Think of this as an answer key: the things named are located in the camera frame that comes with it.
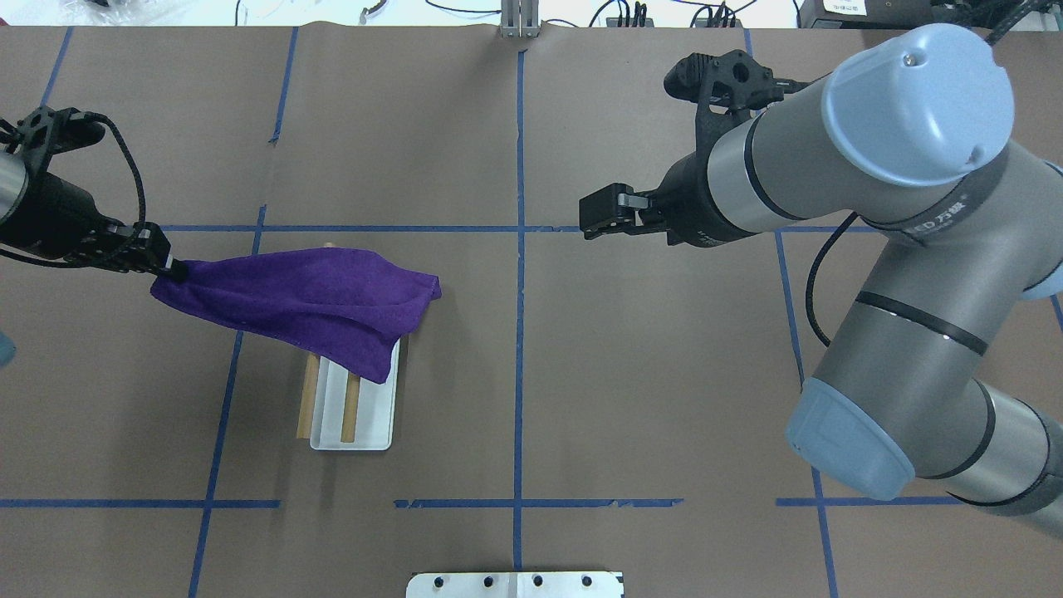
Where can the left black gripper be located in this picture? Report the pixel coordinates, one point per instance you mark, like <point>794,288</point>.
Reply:
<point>56,213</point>

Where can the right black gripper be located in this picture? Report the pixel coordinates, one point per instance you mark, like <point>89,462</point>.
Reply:
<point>691,199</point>

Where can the purple towel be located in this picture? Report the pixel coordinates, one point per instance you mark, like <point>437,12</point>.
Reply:
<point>349,305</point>

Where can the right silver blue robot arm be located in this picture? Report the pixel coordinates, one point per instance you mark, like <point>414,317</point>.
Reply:
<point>914,138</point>

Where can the wooden rack rod near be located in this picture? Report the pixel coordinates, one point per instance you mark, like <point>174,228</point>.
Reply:
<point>351,397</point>

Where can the white towel rack base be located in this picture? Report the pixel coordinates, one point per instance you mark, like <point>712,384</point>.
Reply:
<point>376,409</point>

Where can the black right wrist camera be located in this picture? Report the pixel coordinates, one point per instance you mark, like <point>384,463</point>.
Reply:
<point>733,81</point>

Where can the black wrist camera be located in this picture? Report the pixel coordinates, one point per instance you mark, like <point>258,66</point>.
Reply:
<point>733,81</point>
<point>46,132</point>

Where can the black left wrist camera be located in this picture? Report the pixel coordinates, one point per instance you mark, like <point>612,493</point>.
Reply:
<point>46,132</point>

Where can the aluminium frame post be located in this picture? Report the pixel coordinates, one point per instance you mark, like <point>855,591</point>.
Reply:
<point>519,19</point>

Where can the white pedestal column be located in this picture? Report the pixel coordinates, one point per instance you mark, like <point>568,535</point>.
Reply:
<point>517,584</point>

